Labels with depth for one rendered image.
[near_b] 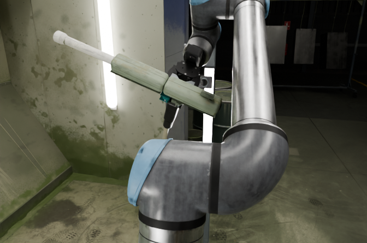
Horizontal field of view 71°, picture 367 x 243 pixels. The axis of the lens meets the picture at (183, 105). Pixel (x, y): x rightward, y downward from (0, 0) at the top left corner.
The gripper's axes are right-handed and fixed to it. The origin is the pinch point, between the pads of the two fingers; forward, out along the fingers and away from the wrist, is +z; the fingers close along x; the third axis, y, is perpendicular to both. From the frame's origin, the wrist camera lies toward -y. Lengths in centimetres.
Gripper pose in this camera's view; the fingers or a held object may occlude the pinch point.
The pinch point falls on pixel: (173, 98)
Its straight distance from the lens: 70.6
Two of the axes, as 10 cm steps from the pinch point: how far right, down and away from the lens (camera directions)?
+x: -9.2, -3.9, 0.4
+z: -3.4, 7.4, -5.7
